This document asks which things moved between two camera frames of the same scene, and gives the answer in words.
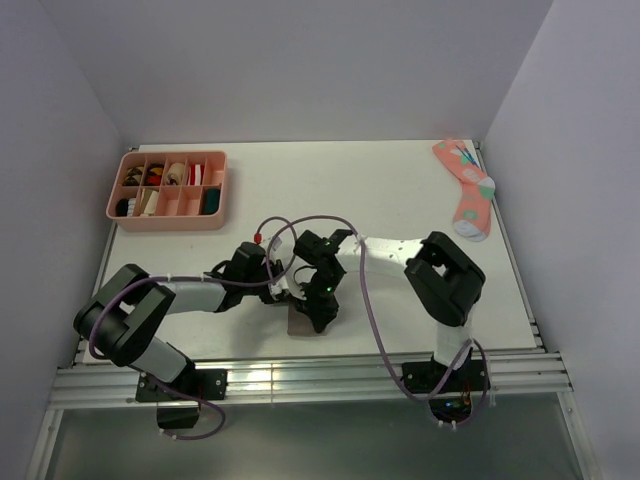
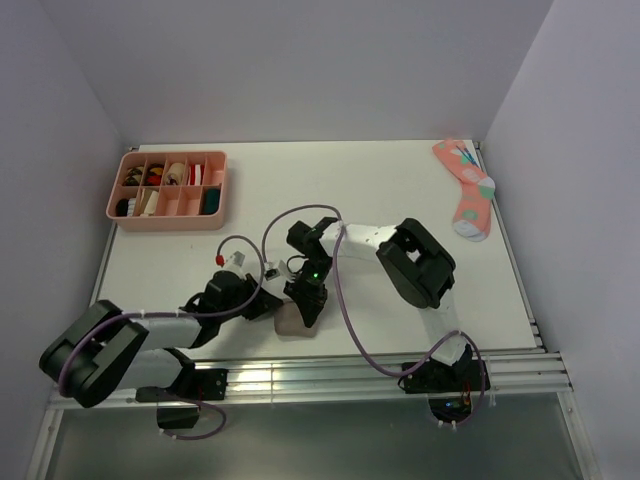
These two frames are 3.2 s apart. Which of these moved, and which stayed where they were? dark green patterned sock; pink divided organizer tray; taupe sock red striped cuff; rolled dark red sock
Moved: taupe sock red striped cuff
Stayed: pink divided organizer tray; dark green patterned sock; rolled dark red sock
